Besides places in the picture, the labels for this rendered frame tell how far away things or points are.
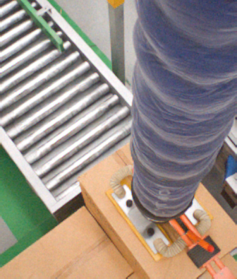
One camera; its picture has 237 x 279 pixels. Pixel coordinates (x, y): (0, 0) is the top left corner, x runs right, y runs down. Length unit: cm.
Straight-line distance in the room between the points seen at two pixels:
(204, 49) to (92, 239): 171
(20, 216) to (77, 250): 74
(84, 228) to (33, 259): 28
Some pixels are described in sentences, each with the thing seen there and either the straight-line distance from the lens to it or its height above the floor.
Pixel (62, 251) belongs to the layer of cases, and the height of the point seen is 54.
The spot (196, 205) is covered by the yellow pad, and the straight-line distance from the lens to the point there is 190.
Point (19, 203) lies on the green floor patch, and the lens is 297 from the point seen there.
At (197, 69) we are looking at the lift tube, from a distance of 71.
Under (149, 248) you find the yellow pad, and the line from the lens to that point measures 186.
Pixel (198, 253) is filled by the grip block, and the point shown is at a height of 109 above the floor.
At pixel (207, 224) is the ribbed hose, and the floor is 103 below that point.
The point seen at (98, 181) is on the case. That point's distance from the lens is 194.
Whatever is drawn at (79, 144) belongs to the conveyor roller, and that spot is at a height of 55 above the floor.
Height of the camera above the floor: 279
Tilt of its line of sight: 66 degrees down
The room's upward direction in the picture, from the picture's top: 3 degrees counter-clockwise
